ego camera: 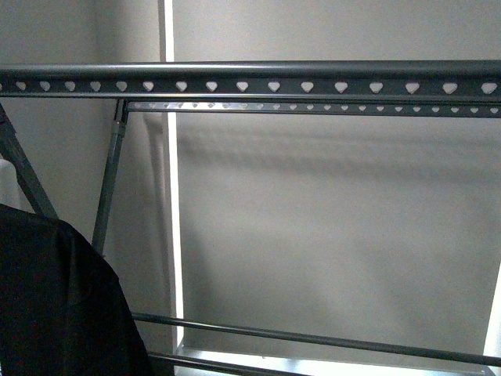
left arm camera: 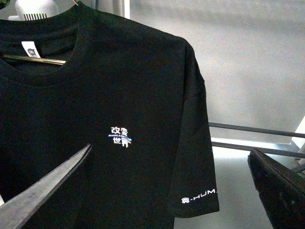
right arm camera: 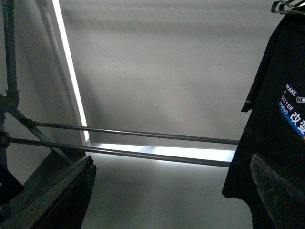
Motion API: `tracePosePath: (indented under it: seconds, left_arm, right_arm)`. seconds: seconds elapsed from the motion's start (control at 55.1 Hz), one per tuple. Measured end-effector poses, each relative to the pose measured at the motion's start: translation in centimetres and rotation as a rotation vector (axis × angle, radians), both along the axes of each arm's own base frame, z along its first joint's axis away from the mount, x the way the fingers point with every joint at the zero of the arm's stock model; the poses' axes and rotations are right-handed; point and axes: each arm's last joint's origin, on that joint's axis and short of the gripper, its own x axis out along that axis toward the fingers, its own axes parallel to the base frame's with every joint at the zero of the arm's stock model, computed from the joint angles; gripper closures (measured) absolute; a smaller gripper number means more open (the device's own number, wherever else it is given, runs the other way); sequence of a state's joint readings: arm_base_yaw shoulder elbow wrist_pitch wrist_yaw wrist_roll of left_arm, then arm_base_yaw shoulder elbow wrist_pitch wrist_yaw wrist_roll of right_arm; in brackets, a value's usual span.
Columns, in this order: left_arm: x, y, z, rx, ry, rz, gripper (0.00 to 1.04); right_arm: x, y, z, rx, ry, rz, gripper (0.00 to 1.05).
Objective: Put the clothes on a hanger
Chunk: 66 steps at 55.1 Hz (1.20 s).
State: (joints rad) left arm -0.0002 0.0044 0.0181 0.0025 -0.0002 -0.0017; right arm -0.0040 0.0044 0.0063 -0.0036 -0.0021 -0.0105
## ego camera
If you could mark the black garment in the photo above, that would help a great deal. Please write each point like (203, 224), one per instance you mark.
(63, 311)

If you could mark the grey lower rack crossbar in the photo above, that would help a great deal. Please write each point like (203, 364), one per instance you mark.
(402, 350)

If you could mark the grey rack crossbar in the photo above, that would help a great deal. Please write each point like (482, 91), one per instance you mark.
(210, 365)
(402, 350)

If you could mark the grey rack left rear leg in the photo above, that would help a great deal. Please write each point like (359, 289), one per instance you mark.
(118, 128)

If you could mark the grey rack leg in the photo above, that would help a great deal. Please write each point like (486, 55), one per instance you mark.
(118, 128)
(26, 177)

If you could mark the grey bottom rack crossbar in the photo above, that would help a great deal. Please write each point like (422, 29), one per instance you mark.
(210, 365)

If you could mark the grey rack left front leg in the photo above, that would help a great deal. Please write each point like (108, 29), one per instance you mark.
(26, 177)

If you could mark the dark grey rear rack rail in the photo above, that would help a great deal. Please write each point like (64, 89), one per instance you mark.
(331, 109)

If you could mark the dark grey rack rail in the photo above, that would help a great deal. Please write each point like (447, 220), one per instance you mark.
(454, 81)
(331, 109)

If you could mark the dark grey front rack rail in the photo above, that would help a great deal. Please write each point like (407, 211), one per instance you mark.
(454, 81)

